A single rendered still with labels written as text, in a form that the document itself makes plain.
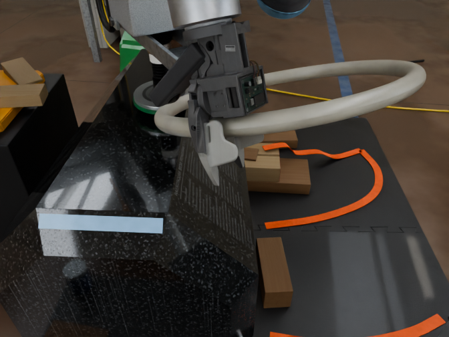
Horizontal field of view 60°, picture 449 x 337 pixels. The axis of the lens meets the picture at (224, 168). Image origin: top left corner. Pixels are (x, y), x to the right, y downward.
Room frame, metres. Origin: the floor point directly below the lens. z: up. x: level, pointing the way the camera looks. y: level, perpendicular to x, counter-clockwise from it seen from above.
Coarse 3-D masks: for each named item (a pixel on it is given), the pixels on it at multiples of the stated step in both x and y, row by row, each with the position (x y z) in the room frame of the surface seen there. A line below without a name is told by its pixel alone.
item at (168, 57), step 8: (112, 24) 1.36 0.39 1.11; (128, 32) 1.31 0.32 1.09; (176, 32) 1.23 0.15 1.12; (136, 40) 1.24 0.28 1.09; (144, 40) 1.17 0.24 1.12; (152, 40) 1.11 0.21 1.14; (176, 40) 1.23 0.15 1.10; (192, 40) 1.13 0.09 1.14; (152, 48) 1.11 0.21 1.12; (160, 48) 1.05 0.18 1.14; (176, 48) 1.16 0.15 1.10; (184, 48) 1.16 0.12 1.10; (160, 56) 1.06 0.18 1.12; (168, 56) 1.00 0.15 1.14; (176, 56) 1.09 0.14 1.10; (168, 64) 1.01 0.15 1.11
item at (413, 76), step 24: (288, 72) 0.87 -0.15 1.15; (312, 72) 0.85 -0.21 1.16; (336, 72) 0.82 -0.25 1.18; (360, 72) 0.78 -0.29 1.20; (384, 72) 0.72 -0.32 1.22; (408, 72) 0.57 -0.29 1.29; (360, 96) 0.46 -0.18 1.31; (384, 96) 0.47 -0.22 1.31; (408, 96) 0.51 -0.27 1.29; (168, 120) 0.53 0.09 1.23; (240, 120) 0.45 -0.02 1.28; (264, 120) 0.44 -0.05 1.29; (288, 120) 0.44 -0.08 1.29; (312, 120) 0.44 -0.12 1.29; (336, 120) 0.44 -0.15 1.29
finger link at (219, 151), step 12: (216, 120) 0.45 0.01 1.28; (204, 132) 0.44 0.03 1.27; (216, 132) 0.44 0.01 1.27; (216, 144) 0.43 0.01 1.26; (228, 144) 0.42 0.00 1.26; (204, 156) 0.42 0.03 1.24; (216, 156) 0.42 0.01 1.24; (228, 156) 0.41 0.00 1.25; (204, 168) 0.42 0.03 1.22; (216, 168) 0.43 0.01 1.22; (216, 180) 0.42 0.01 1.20
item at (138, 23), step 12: (120, 0) 1.16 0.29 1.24; (132, 0) 1.11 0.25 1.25; (144, 0) 1.12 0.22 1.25; (156, 0) 1.14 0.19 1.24; (120, 12) 1.18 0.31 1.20; (132, 12) 1.10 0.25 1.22; (144, 12) 1.12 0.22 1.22; (156, 12) 1.14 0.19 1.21; (168, 12) 1.16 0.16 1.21; (120, 24) 1.21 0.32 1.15; (132, 24) 1.10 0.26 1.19; (144, 24) 1.12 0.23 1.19; (156, 24) 1.14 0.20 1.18; (168, 24) 1.15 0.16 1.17
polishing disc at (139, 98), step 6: (144, 84) 1.30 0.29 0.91; (150, 84) 1.30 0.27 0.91; (138, 90) 1.25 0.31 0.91; (144, 90) 1.25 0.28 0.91; (150, 90) 1.25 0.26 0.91; (186, 90) 1.25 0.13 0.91; (138, 96) 1.21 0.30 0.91; (144, 96) 1.21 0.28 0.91; (138, 102) 1.17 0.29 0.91; (144, 102) 1.17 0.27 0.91; (150, 102) 1.17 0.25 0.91; (150, 108) 1.14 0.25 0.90; (156, 108) 1.13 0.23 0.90
